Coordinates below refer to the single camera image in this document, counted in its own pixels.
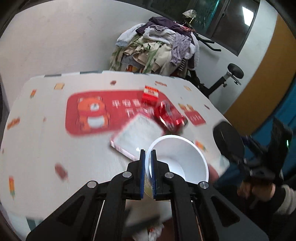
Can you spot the black exercise bike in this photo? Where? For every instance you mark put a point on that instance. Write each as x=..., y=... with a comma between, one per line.
x=208, y=78

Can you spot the red crumpled wrapper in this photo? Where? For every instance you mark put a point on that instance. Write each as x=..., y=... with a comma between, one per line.
x=171, y=114

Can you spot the dark window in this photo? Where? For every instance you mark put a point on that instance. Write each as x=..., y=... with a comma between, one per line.
x=208, y=18

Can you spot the person's right hand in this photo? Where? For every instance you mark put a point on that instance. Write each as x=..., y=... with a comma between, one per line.
x=256, y=192

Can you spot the hanging white cloth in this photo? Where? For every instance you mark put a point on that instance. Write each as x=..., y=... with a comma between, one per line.
x=189, y=14

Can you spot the small red box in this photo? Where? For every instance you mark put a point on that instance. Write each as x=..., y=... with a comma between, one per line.
x=150, y=95

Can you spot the flat white packet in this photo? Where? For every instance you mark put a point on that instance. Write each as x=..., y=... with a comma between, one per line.
x=138, y=135

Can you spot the pile of clothes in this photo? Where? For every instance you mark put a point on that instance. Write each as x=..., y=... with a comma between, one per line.
x=157, y=51

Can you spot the black round lid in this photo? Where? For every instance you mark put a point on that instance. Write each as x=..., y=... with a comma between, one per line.
x=227, y=141

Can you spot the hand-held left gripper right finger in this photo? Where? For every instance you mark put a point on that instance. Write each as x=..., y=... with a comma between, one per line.
x=153, y=176

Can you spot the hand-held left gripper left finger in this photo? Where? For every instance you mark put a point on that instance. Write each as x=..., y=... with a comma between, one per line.
x=143, y=176

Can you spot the printed table mat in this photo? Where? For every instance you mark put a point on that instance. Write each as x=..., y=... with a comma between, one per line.
x=41, y=150

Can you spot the person's right forearm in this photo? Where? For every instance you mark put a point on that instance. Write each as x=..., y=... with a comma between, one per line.
x=285, y=201

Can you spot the white cup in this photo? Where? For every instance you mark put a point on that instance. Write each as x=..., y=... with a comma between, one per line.
x=180, y=157

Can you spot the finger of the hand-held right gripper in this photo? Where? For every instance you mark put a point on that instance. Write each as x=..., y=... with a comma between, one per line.
x=240, y=163
x=248, y=141

